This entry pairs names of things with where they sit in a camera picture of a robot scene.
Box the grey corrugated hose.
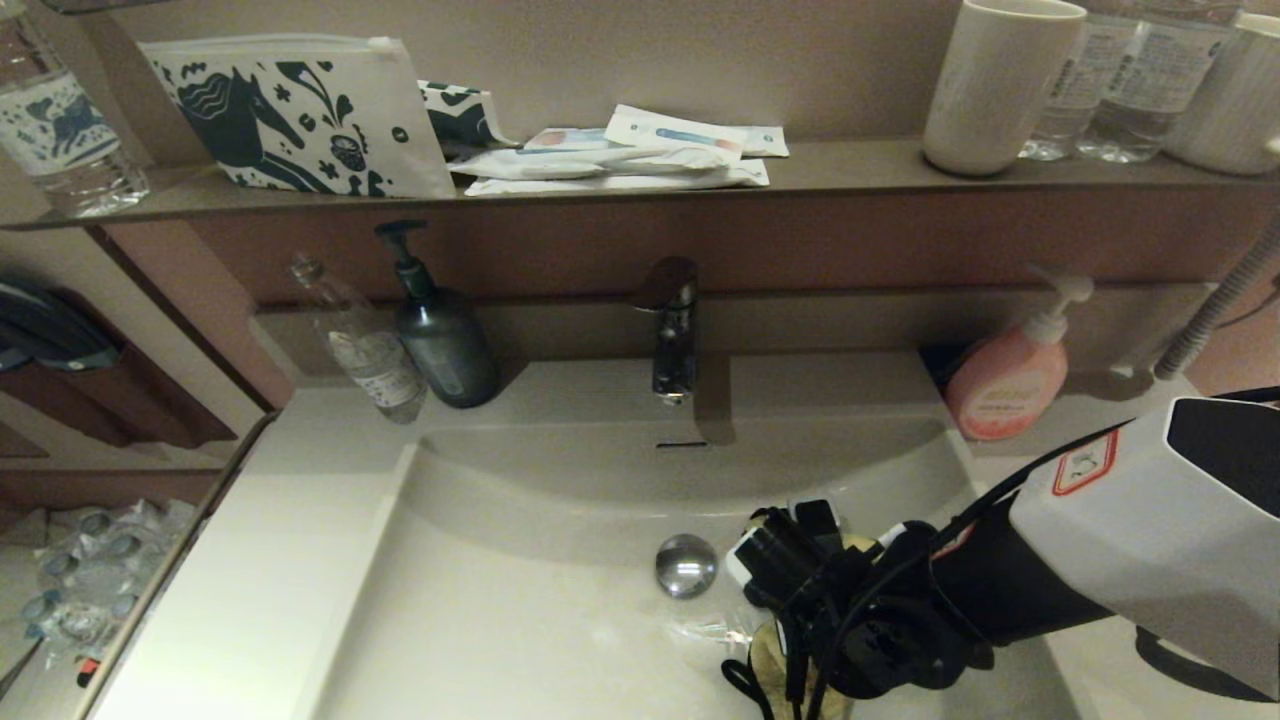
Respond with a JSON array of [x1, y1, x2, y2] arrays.
[[1153, 215, 1280, 381]]

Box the long white sachet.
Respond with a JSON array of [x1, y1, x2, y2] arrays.
[[448, 146, 736, 181]]

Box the white pouch blue horse print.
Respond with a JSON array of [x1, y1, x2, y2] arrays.
[[138, 35, 458, 198]]

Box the brown wall shelf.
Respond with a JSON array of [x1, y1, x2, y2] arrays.
[[0, 136, 1280, 233]]

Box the white sachet orange blue print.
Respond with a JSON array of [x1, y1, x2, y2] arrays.
[[525, 128, 613, 152]]

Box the white ceramic cup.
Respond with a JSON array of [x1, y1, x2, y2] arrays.
[[1165, 10, 1280, 177], [921, 0, 1088, 178]]

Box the small blue patterned pouch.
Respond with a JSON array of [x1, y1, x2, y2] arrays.
[[418, 80, 521, 154]]

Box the dark blue grey object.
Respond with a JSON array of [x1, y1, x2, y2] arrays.
[[0, 278, 123, 373]]

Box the yellow cloth with black trim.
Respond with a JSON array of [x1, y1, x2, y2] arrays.
[[722, 532, 883, 720]]

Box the chrome faucet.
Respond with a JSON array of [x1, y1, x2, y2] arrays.
[[632, 257, 701, 406]]

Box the pink soap pump bottle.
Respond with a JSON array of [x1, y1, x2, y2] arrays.
[[945, 265, 1094, 442]]

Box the clear water bottle white label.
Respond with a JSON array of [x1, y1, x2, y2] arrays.
[[1075, 0, 1241, 165], [1018, 0, 1121, 163]]

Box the white sachet blue red stripe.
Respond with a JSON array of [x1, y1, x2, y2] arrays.
[[605, 105, 747, 161]]

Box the long black right arm cable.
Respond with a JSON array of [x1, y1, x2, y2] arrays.
[[800, 420, 1136, 720]]

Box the clear slim plastic bottle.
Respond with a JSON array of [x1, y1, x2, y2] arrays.
[[288, 255, 429, 425]]

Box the chrome drain stopper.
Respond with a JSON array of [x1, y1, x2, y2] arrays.
[[655, 534, 719, 600]]

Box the shrink-wrapped pack of bottles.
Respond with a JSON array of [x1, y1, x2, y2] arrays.
[[18, 498, 196, 671]]

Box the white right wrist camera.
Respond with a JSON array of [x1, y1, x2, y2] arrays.
[[725, 498, 846, 611]]

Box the water bottle blue horse label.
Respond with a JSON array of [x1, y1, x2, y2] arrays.
[[0, 10, 151, 219]]

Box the wide flat white sachet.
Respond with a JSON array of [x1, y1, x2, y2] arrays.
[[465, 160, 771, 197]]

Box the white sink basin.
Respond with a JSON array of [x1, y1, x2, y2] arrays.
[[85, 350, 1280, 720]]

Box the brown wooden rack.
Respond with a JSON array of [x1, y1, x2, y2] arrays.
[[0, 345, 236, 451]]

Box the dark grey pump bottle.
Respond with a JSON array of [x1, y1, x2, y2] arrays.
[[375, 220, 501, 409]]

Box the black cable with white plug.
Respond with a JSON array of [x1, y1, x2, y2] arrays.
[[878, 520, 936, 553]]

